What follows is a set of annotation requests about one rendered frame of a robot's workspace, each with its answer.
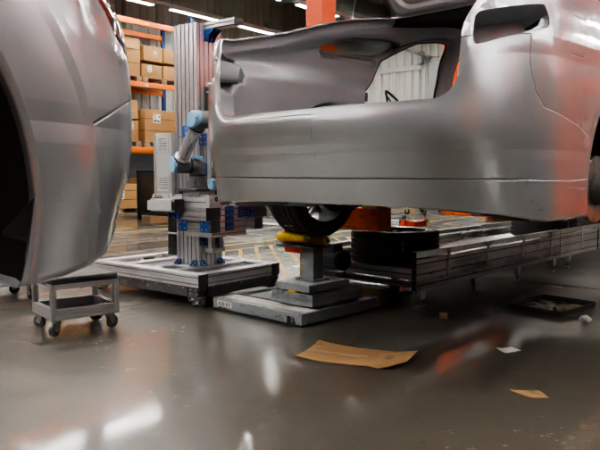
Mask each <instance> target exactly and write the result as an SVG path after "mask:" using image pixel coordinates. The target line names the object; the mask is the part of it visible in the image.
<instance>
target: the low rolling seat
mask: <svg viewBox="0 0 600 450"><path fill-rule="evenodd" d="M116 276H117V272H115V271H109V270H106V269H103V268H99V267H96V266H88V267H86V268H83V269H81V270H79V271H75V272H73V273H71V274H69V275H66V276H64V277H62V278H59V279H52V280H49V281H47V282H46V286H45V285H41V284H36V285H31V294H32V312H34V313H36V314H37V316H35V318H34V324H35V325H36V326H37V327H39V328H40V327H43V326H45V324H46V319H48V320H50V321H51V323H52V324H51V325H50V327H49V329H48V333H49V335H50V336H51V337H57V336H58V335H59V334H60V332H61V322H63V320H69V319H77V318H83V317H89V316H90V318H91V319H92V320H94V321H98V320H100V319H101V318H102V316H103V314H105V315H104V316H106V319H107V320H106V324H107V326H109V327H115V326H116V325H117V323H118V318H117V316H116V315H115V314H114V313H119V312H120V305H119V279H118V277H116ZM110 284H112V299H110V298H107V297H104V296H100V295H98V286H102V285H110ZM38 286H40V287H42V288H46V289H48V290H49V299H48V300H41V301H38ZM85 287H92V295H85V296H72V297H64V298H56V290H62V289H70V288H85Z"/></svg>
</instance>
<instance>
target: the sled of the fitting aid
mask: <svg viewBox="0 0 600 450"><path fill-rule="evenodd" d="M358 297H362V286H358V285H353V283H349V286H344V287H335V288H331V289H326V290H322V291H317V292H312V293H305V292H300V291H295V290H289V289H284V288H273V289H272V290H271V300H273V301H278V302H282V303H288V304H296V305H302V306H306V307H312V308H313V307H318V306H322V305H326V304H334V303H337V302H342V301H345V300H350V299H354V298H358Z"/></svg>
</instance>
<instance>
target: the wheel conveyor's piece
mask: <svg viewBox="0 0 600 450"><path fill-rule="evenodd" d="M481 225H482V226H479V228H480V230H482V233H481V234H482V237H489V238H506V237H511V236H515V235H513V234H511V226H507V227H505V226H506V225H511V222H510V221H504V222H497V223H489V224H481ZM500 226H502V227H500ZM493 227H500V228H493ZM485 228H492V229H485ZM595 228H598V223H597V224H591V225H586V226H579V227H574V228H568V229H560V236H561V238H559V239H560V245H559V247H560V253H559V255H560V258H561V257H564V256H565V261H566V262H567V266H564V268H570V267H571V266H569V262H570V261H571V256H572V255H573V254H579V253H583V252H586V251H591V250H595V249H597V231H598V229H595ZM584 229H586V230H584ZM579 230H581V231H579ZM573 231H576V232H573ZM569 232H570V233H569ZM563 233H565V234H563Z"/></svg>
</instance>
